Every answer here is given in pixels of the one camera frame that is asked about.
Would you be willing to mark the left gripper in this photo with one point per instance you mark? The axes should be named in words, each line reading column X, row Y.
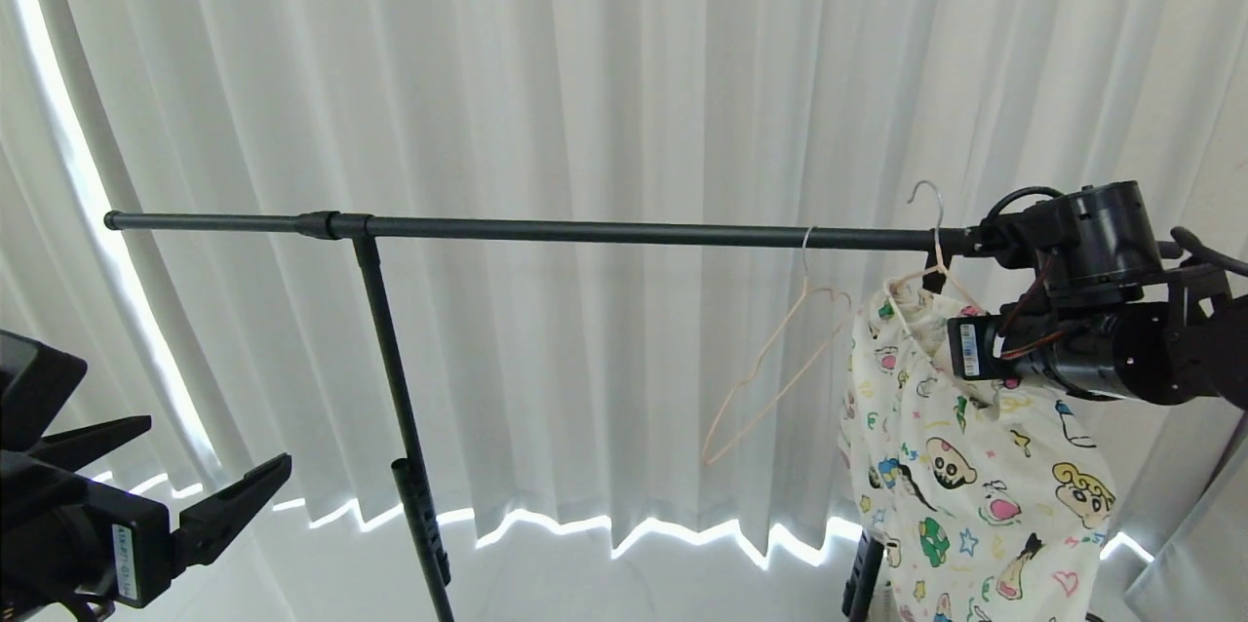
column 68, row 534

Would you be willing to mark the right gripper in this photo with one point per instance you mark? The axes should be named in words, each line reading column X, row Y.
column 1082, row 359

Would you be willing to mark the cream printed garment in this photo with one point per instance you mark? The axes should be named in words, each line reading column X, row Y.
column 975, row 485

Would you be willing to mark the pink clothes hanger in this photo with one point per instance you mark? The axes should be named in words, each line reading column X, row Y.
column 770, row 349
column 938, row 222

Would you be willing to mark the black clothes rack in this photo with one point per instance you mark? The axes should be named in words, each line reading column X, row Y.
column 585, row 231

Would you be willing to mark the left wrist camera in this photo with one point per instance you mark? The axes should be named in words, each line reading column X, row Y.
column 34, row 388

